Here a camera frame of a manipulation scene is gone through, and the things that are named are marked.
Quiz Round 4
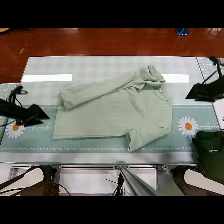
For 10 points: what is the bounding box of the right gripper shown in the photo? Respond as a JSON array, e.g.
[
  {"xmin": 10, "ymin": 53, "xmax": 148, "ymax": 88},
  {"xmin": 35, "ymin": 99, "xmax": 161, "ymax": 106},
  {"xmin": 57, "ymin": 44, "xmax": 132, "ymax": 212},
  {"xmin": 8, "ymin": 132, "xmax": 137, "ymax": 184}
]
[{"xmin": 195, "ymin": 81, "xmax": 224, "ymax": 102}]

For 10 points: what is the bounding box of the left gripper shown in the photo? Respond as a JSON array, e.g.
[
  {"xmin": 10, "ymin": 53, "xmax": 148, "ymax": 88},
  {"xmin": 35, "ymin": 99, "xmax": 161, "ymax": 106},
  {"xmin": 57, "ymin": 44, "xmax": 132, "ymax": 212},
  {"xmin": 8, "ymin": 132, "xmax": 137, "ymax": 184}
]
[{"xmin": 17, "ymin": 103, "xmax": 44, "ymax": 128}]

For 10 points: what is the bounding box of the pale green shirt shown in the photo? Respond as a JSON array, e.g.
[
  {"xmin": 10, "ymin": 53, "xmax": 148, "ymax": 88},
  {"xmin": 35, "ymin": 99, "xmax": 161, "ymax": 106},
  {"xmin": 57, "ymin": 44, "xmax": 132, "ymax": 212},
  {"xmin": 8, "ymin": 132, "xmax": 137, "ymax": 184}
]
[{"xmin": 51, "ymin": 64, "xmax": 175, "ymax": 153}]

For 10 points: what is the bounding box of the black cable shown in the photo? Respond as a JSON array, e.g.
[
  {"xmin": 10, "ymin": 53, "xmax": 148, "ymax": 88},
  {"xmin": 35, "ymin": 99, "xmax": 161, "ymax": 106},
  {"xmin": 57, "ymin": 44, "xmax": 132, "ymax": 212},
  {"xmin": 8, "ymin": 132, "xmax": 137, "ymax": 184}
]
[{"xmin": 111, "ymin": 172, "xmax": 126, "ymax": 197}]

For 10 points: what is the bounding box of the silver frame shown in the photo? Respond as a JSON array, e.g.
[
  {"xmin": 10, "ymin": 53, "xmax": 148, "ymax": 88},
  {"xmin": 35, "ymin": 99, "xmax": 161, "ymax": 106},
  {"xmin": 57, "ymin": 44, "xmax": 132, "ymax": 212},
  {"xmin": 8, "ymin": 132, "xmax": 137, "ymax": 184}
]
[{"xmin": 0, "ymin": 151, "xmax": 202, "ymax": 197}]

